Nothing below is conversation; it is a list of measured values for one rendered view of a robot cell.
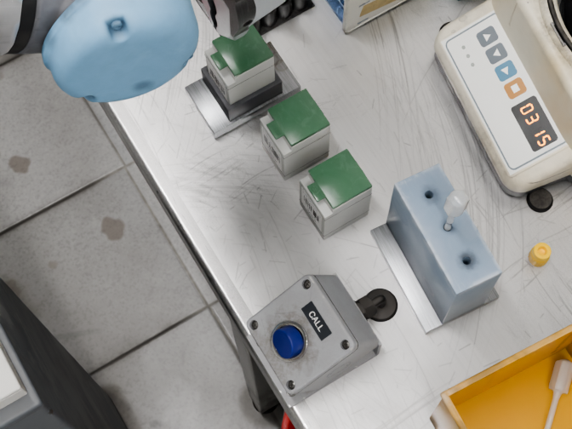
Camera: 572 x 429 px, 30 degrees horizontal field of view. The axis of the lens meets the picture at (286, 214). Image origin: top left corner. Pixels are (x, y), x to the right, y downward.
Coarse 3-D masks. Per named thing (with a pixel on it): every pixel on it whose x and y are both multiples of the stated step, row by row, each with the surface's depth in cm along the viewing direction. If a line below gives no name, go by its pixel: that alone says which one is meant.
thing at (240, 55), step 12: (252, 36) 90; (216, 48) 90; (228, 48) 90; (240, 48) 90; (252, 48) 90; (264, 48) 90; (216, 60) 89; (228, 60) 89; (240, 60) 89; (252, 60) 89; (264, 60) 90; (240, 72) 89
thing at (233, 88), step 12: (216, 72) 91; (228, 72) 90; (252, 72) 90; (264, 72) 91; (216, 84) 94; (228, 84) 90; (240, 84) 91; (252, 84) 92; (264, 84) 93; (228, 96) 92; (240, 96) 93
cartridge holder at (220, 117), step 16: (272, 48) 97; (208, 80) 94; (288, 80) 96; (192, 96) 96; (208, 96) 96; (256, 96) 93; (272, 96) 95; (288, 96) 96; (208, 112) 95; (224, 112) 95; (240, 112) 94; (256, 112) 96; (224, 128) 95
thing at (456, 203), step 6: (450, 192) 76; (456, 192) 76; (462, 192) 76; (450, 198) 76; (456, 198) 76; (462, 198) 76; (468, 198) 76; (444, 204) 78; (450, 204) 76; (456, 204) 76; (462, 204) 76; (450, 210) 77; (456, 210) 77; (462, 210) 77; (450, 216) 78; (456, 216) 78
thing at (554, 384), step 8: (560, 360) 86; (568, 360) 86; (560, 368) 86; (568, 368) 86; (552, 376) 86; (560, 376) 86; (568, 376) 86; (552, 384) 86; (560, 384) 85; (568, 384) 86
